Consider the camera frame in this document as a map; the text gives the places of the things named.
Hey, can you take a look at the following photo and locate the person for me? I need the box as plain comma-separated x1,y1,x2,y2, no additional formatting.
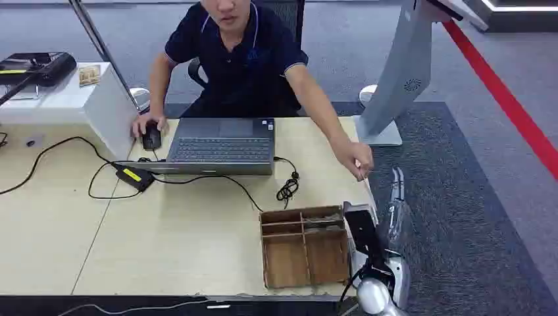
130,0,375,182

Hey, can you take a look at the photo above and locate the long black power cable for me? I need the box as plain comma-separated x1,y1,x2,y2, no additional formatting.
0,136,118,196

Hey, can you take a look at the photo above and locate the white cabinet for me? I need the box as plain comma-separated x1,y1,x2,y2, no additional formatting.
0,61,140,161

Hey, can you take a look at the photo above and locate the black computer mouse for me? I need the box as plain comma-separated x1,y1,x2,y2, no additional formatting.
141,122,163,152

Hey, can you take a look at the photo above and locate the stack of cards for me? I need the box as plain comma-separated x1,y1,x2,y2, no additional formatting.
304,213,344,231

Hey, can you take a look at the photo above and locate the grey kiosk stand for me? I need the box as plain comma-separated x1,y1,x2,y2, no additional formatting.
353,0,490,147

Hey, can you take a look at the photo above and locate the black laptop charging cable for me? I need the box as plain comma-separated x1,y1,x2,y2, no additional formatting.
152,174,265,213

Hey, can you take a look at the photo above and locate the person's right hand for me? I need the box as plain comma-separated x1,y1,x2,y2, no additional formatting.
130,112,170,140

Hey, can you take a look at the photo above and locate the black device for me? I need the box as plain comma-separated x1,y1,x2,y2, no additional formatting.
0,51,78,87

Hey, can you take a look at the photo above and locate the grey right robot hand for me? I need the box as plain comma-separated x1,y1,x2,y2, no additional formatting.
378,167,413,254

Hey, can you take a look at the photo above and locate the looped black adapter cable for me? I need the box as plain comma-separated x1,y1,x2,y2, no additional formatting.
88,161,143,201

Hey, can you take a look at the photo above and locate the black rod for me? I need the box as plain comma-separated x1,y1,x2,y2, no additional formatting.
0,70,43,108

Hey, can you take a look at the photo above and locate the bundled black cable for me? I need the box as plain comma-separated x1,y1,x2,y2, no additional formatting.
273,156,301,209

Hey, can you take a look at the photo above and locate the small brown card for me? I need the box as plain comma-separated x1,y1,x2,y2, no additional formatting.
78,65,102,87

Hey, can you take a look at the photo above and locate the dark slanted pole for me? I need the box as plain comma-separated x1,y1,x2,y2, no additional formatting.
67,0,149,115

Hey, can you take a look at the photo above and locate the wooden card box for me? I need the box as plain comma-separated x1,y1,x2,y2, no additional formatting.
259,205,352,290

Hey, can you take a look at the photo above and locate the grey laptop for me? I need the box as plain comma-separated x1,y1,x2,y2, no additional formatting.
116,117,276,176

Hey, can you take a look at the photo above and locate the black power adapter yellow label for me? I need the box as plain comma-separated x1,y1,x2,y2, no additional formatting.
114,164,155,193

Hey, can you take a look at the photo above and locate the black office chair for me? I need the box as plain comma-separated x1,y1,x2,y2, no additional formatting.
187,0,306,88

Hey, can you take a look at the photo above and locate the person's left hand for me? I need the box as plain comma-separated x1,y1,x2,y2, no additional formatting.
333,138,375,182

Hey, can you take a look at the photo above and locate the white cable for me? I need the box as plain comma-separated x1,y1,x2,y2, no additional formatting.
57,298,211,316

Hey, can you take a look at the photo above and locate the dark grey carpet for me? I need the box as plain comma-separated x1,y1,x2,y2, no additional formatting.
163,101,558,316

